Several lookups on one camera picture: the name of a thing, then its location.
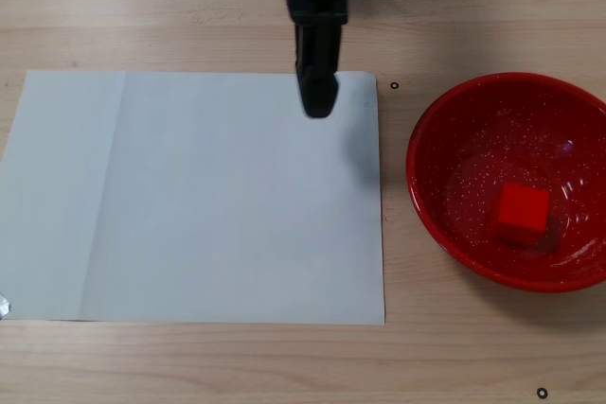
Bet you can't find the white paper sheet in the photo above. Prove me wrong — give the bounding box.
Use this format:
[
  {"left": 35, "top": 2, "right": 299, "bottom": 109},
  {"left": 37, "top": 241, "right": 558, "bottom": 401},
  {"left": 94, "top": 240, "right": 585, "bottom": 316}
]
[{"left": 0, "top": 70, "right": 386, "bottom": 327}]

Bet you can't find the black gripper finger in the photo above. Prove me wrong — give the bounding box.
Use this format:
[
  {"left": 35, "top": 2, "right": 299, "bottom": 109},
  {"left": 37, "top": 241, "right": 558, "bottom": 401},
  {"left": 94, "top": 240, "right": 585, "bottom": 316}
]
[
  {"left": 294, "top": 23, "right": 312, "bottom": 114},
  {"left": 306, "top": 23, "right": 344, "bottom": 120}
]

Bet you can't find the red speckled bowl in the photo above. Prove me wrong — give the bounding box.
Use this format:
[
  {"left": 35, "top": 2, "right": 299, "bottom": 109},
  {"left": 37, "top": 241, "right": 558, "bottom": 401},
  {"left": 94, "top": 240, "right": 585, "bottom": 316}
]
[{"left": 405, "top": 72, "right": 606, "bottom": 294}]

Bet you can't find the red cube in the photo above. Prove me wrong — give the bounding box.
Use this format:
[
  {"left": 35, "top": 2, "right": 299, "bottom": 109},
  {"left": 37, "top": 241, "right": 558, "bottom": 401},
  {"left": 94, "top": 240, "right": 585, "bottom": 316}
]
[{"left": 494, "top": 183, "right": 551, "bottom": 248}]

